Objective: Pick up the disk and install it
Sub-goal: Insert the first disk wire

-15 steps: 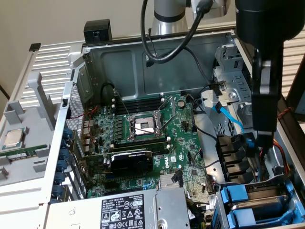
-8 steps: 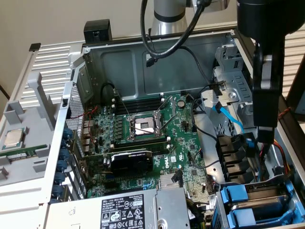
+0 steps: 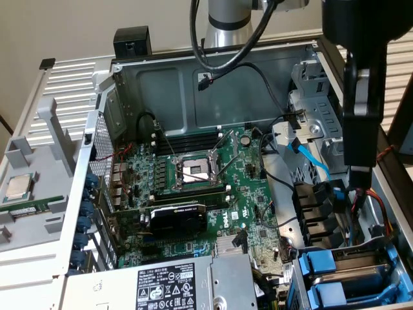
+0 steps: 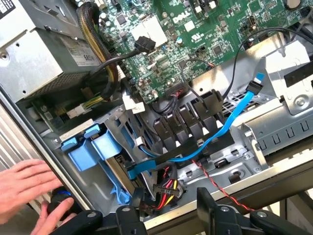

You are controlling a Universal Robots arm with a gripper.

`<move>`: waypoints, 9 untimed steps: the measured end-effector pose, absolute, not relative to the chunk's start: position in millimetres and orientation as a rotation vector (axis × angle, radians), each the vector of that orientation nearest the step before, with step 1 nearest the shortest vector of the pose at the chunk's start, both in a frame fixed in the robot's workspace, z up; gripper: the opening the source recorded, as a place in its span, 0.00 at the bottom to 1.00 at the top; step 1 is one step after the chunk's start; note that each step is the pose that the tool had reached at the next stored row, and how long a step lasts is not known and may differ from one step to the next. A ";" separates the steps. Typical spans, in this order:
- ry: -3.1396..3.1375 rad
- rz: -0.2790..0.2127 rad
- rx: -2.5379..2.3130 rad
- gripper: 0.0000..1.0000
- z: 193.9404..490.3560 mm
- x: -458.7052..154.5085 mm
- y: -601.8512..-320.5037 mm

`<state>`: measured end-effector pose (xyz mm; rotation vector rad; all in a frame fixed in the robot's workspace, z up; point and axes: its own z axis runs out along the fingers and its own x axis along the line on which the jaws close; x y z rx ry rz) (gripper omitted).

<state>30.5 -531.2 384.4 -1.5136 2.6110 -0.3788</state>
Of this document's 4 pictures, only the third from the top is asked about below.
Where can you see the black profile end cap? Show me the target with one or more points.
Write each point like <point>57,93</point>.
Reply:
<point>47,63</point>

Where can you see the metal port block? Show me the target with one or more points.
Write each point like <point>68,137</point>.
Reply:
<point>116,184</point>

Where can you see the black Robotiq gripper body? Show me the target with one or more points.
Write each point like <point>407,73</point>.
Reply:
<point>379,90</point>

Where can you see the black plastic disk bay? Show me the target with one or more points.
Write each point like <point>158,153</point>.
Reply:
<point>309,206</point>

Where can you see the metal locking lever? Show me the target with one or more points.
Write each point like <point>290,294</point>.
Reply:
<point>167,143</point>

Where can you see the blue slot retention clip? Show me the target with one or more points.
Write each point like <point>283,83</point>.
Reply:
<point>80,241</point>
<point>92,179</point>
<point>86,209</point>
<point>84,225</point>
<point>77,259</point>

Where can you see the round coin battery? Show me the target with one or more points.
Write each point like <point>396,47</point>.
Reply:
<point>246,140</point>

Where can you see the black tripod leg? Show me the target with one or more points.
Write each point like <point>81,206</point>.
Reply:
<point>6,124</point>

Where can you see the grey power supply unit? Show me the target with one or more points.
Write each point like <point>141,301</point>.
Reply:
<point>129,284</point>

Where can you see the metal drive cage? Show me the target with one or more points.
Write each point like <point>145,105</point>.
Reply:
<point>322,109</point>

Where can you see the hard disk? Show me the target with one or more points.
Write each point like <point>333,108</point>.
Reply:
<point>326,292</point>
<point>317,261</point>

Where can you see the black plastic block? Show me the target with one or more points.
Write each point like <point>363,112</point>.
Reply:
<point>132,42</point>

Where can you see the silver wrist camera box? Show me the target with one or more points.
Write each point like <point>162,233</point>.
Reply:
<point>361,93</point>

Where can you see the metal socket cover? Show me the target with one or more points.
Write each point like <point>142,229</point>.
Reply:
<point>234,142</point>

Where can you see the green motherboard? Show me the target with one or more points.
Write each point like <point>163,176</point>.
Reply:
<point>145,168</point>

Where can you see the black RAM slot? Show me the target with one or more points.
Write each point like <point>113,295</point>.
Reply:
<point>187,193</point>
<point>190,139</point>
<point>190,148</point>
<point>216,204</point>

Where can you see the green RAM stick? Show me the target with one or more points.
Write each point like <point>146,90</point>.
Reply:
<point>29,209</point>

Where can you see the black graphics card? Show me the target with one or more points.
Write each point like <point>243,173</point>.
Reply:
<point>177,219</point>

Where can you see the grey plastic parts rack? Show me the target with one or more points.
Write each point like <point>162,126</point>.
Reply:
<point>48,181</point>

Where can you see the open Dell PC case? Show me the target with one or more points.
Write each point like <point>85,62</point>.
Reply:
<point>155,90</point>

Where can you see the silver chipset heatsink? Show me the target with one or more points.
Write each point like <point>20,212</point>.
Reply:
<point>227,247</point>

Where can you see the CPU socket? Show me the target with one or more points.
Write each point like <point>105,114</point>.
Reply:
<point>193,171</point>

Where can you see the silver CPU chip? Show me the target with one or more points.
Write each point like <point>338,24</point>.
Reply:
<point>18,186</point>

